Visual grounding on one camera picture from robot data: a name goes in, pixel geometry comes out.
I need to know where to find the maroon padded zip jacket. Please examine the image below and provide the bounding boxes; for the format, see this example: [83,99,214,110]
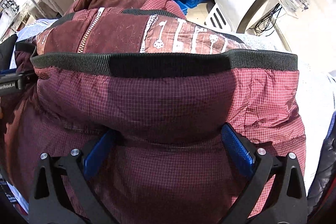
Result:
[1,0,306,223]

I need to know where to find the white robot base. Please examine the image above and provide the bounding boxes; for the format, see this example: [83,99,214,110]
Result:
[205,0,335,52]

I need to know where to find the dark navy quilted jacket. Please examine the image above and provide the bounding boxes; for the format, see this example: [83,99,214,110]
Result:
[307,113,335,214]

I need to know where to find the light blue patterned bedsheet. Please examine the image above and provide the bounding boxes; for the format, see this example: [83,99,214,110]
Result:
[15,19,56,43]

